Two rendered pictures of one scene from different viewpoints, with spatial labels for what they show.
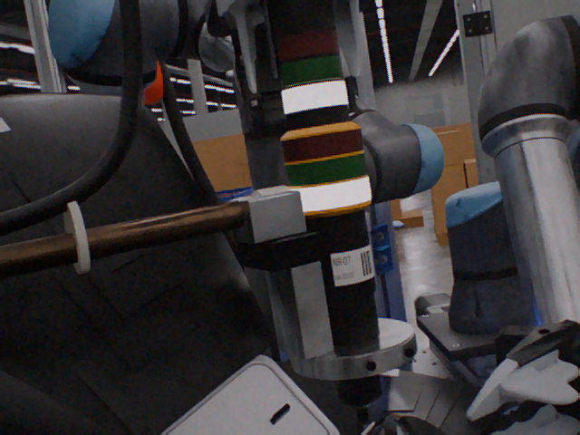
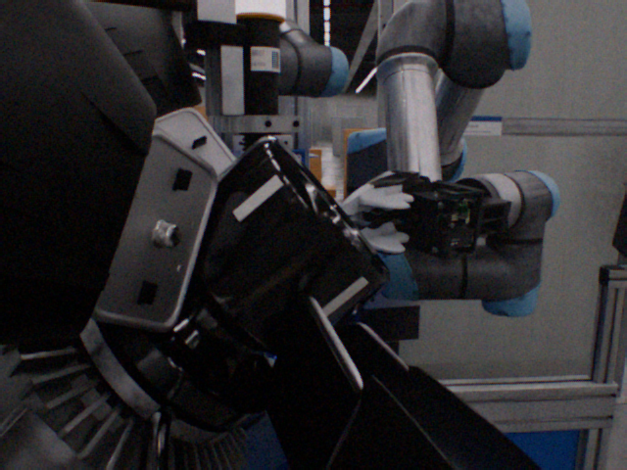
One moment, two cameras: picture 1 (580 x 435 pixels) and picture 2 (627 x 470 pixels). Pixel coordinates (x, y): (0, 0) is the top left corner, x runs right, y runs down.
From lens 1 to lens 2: 0.13 m
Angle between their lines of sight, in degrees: 11
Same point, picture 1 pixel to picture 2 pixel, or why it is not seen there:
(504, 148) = (391, 73)
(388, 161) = (308, 62)
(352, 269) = (265, 60)
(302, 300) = (225, 70)
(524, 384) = (375, 198)
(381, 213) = (302, 141)
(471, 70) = not seen: hidden behind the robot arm
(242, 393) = (173, 126)
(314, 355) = (228, 113)
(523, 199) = (398, 109)
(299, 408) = (213, 143)
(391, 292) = not seen: hidden behind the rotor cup
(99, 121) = not seen: outside the picture
